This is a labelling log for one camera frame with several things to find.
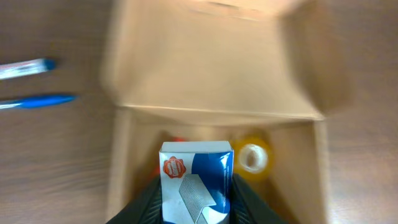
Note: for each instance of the cardboard box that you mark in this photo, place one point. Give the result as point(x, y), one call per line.
point(221, 70)

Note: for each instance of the blue white staples box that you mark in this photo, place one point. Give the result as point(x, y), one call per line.
point(195, 178)

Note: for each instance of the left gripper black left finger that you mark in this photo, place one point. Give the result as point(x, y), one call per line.
point(146, 208)

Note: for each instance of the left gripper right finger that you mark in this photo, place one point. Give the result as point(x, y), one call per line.
point(247, 207)

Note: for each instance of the blue whiteboard marker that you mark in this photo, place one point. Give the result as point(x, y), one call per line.
point(26, 68)

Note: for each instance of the yellow adhesive tape roll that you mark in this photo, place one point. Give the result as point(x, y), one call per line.
point(253, 158)

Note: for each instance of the blue ballpoint pen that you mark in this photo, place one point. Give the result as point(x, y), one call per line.
point(33, 102)

